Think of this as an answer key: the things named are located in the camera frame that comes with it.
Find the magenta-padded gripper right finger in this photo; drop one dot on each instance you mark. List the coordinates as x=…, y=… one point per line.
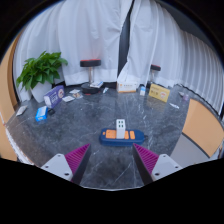
x=165, y=165

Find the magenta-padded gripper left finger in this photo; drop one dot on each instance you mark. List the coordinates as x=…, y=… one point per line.
x=58, y=165

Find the small black object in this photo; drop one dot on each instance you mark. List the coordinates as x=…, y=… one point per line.
x=51, y=112

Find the small blue box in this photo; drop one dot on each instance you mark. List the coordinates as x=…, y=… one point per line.
x=41, y=113

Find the white plastic wrapper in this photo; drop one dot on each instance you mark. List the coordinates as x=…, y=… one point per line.
x=174, y=106

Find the grey flat packet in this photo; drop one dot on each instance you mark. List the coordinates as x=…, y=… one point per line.
x=21, y=110

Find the white flat card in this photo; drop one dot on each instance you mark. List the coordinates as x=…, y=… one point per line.
x=68, y=98

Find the purple cardboard box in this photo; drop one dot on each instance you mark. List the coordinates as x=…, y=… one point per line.
x=54, y=96

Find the small purple cup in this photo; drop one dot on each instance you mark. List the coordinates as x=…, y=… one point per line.
x=185, y=97

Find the yellow cardboard box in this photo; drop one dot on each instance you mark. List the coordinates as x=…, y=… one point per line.
x=159, y=93

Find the small clear plastic box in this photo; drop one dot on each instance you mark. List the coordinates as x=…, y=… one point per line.
x=76, y=93

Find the small blue and white carton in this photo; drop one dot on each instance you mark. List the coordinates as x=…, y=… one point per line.
x=142, y=91

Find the white and orange tissue box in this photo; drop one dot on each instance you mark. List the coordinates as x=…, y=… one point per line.
x=126, y=87

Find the white tube pen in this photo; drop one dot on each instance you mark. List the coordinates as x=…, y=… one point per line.
x=105, y=90

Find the white booklet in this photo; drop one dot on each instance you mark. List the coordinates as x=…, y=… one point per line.
x=96, y=84

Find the green plant in white pot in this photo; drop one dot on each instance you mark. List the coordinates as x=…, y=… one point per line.
x=40, y=71

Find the red-topped black bar stool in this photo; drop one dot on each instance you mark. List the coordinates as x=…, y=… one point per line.
x=155, y=68
x=90, y=63

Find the white curtain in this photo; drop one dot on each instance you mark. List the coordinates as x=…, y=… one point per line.
x=80, y=36
x=166, y=46

